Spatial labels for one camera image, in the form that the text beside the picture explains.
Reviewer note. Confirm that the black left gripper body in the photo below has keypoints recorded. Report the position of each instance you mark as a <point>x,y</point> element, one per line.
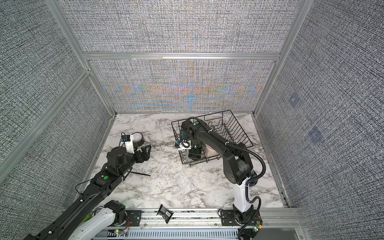
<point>139,158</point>

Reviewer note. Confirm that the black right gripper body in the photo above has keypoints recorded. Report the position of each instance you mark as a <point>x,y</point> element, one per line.
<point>195,150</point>

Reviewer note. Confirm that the cream mug grey handle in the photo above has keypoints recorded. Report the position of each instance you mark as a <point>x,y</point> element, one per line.
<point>185,156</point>

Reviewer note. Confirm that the pink ceramic mug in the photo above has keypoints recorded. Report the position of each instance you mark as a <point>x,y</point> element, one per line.
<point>210,152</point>

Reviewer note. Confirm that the teal mug white inside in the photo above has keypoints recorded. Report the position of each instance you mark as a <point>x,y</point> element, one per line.
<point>183,136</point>

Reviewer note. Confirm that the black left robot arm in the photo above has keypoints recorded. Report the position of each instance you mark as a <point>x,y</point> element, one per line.
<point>118,167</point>

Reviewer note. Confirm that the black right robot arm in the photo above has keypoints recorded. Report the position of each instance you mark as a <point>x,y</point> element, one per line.
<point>237,165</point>

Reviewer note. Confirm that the black tape roll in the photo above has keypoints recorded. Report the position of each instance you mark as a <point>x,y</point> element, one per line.
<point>137,139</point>

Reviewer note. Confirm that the black measuring spoon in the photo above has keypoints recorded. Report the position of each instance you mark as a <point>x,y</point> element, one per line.
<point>141,174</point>

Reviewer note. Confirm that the small black packet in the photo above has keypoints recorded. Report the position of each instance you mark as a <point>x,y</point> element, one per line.
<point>165,213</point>

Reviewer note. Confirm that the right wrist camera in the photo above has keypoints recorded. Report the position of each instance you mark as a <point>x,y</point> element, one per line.
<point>183,145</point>

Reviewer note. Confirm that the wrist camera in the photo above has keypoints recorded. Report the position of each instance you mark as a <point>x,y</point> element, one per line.
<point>183,145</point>
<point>127,142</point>

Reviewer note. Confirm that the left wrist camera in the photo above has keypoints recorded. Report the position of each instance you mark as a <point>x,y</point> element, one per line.
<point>127,142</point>

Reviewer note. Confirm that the black wire dish rack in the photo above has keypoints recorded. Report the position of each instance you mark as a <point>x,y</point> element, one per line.
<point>225,123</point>

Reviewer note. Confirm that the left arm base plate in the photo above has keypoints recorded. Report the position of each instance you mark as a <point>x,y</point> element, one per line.
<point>130,218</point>

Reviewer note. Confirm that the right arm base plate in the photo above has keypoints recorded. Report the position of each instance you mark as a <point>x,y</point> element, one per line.
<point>231,216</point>

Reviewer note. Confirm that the aluminium front rail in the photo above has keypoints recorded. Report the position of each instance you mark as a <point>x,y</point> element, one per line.
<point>196,224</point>

